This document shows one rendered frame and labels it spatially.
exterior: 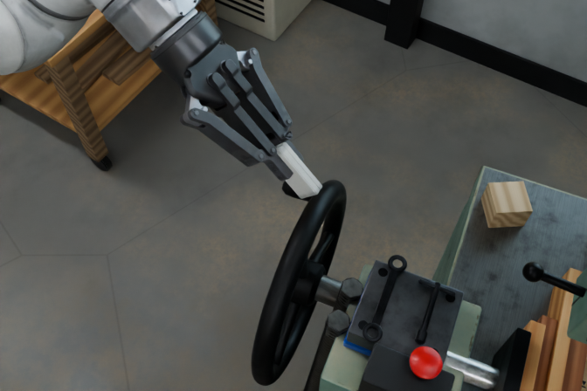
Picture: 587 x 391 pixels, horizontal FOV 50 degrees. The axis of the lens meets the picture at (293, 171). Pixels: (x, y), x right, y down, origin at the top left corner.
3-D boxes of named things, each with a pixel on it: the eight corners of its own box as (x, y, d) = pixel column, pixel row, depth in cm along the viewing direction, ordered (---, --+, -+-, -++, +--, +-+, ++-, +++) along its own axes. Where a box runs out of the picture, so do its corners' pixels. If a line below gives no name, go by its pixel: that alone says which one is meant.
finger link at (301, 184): (282, 145, 69) (279, 149, 69) (320, 190, 71) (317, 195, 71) (266, 151, 72) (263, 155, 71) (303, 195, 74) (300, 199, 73)
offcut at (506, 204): (479, 198, 82) (487, 182, 79) (514, 196, 82) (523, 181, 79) (487, 228, 79) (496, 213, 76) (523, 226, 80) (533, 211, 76)
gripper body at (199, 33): (166, 37, 60) (228, 110, 63) (215, -5, 65) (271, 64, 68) (132, 64, 66) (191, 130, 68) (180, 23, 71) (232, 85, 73)
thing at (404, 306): (370, 272, 69) (376, 250, 65) (467, 309, 67) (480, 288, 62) (328, 382, 63) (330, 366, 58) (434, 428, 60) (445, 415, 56)
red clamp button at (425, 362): (413, 343, 59) (415, 339, 59) (445, 355, 59) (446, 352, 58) (404, 373, 58) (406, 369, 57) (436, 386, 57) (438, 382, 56)
